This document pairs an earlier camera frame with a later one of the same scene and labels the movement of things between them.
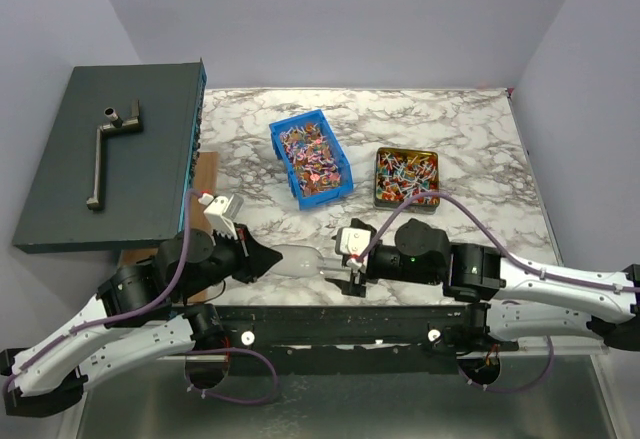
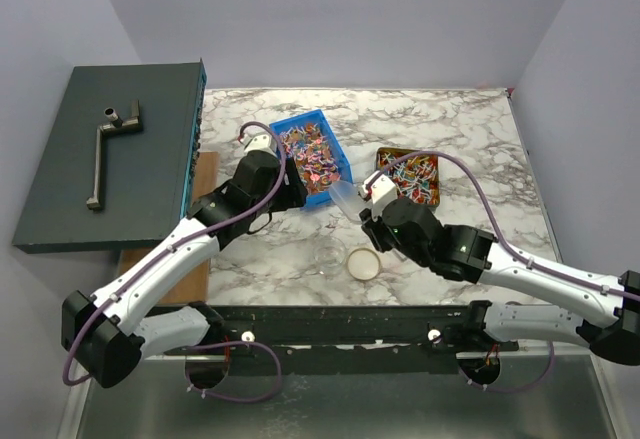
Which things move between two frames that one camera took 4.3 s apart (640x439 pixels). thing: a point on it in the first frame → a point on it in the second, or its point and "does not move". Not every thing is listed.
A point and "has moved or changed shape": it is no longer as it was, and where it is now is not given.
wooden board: (205, 181) does not move
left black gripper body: (223, 266) → (289, 197)
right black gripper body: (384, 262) → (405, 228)
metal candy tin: (402, 173) does not move
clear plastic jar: (300, 261) has moved or changed shape
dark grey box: (120, 160) does not move
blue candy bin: (313, 160) does not move
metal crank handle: (112, 122) does not move
